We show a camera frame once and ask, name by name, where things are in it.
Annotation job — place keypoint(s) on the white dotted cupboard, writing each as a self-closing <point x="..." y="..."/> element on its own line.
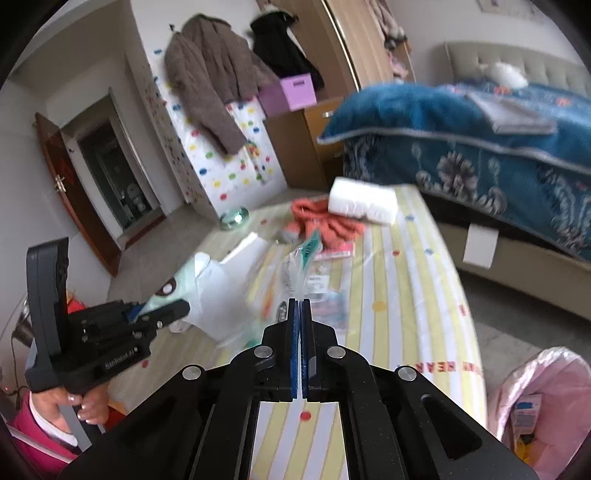
<point x="221" y="157"/>

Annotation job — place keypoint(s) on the white plush toy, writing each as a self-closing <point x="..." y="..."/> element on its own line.
<point x="505" y="74"/>

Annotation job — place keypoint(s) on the black hooded coat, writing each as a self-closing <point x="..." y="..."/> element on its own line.
<point x="281" y="50"/>

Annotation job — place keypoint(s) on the pink lined trash bin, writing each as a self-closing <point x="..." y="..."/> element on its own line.
<point x="554" y="369"/>

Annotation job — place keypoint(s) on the white toilet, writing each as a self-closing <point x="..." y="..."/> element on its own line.
<point x="136" y="201"/>

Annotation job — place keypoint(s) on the bed with blue blanket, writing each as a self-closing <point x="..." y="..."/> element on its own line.
<point x="461" y="161"/>

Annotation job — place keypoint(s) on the purple storage basket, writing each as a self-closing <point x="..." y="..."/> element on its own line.
<point x="288" y="94"/>

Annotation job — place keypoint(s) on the pale green white wrapper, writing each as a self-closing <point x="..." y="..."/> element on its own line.
<point x="217" y="295"/>

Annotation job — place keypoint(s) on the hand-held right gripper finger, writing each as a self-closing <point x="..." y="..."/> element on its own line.
<point x="305" y="355"/>
<point x="294" y="355"/>

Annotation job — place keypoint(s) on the clear green plastic packet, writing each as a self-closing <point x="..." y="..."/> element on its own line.
<point x="302" y="258"/>

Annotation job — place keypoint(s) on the brown quilted coat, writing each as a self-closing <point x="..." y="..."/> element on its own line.
<point x="207" y="78"/>

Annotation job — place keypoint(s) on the pink hanging clothes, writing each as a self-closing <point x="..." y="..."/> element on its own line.
<point x="392" y="32"/>

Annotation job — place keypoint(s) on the wooden wardrobe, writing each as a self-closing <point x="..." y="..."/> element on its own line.
<point x="355" y="41"/>

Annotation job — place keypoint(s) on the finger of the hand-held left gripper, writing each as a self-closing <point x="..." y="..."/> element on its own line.
<point x="132" y="314"/>
<point x="171" y="314"/>

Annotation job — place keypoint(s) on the brown wooden door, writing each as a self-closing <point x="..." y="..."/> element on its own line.
<point x="78" y="203"/>

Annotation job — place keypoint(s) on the white framed wall picture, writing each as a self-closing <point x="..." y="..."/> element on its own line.
<point x="503" y="4"/>

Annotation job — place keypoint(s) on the white tissue pack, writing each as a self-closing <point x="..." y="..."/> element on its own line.
<point x="362" y="201"/>

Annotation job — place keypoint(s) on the clear printed packet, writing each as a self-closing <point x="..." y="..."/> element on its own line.
<point x="332" y="311"/>

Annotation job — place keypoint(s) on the pink flat packet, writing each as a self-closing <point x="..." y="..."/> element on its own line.
<point x="337" y="251"/>

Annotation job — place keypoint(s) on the folded grey cloth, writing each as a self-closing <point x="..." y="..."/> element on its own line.
<point x="512" y="113"/>

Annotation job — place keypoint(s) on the white paper tag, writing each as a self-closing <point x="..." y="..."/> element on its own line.
<point x="480" y="247"/>

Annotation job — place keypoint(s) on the person's left forearm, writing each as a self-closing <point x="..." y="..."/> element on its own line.
<point x="37" y="429"/>

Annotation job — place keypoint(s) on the beige upholstered bed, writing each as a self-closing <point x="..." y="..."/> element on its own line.
<point x="545" y="64"/>

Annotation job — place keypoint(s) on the person's left hand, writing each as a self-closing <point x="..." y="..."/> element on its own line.
<point x="90" y="406"/>

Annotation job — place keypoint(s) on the orange knit gloves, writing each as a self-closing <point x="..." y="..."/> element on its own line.
<point x="332" y="226"/>

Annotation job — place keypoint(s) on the green round tin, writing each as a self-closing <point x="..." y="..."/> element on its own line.
<point x="234" y="218"/>

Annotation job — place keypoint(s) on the striped dotted tablecloth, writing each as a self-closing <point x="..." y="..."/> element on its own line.
<point x="406" y="286"/>

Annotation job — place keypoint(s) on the wooden nightstand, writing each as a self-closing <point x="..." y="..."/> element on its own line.
<point x="300" y="143"/>

